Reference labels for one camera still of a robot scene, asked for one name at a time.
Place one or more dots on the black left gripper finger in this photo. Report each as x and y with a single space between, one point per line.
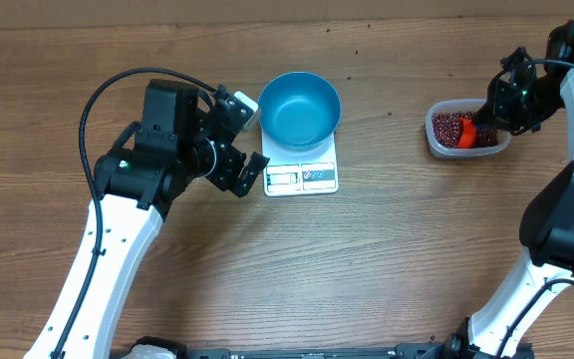
229 108
249 174

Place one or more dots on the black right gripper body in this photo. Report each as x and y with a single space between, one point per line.
502 103

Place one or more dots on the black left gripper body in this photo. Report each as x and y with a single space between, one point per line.
209 163

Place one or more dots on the clear plastic bean container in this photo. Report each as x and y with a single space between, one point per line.
460 105

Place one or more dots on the orange scoop with blue handle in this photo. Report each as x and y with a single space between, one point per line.
468 134

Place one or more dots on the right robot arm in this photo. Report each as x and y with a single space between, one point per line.
545 266

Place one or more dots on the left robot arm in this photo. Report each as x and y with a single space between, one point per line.
185 134

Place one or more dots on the white digital kitchen scale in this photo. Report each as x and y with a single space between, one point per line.
290 173

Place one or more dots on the teal plastic bowl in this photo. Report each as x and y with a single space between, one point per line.
300 111

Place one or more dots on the red beans in container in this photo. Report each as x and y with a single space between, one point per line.
447 129

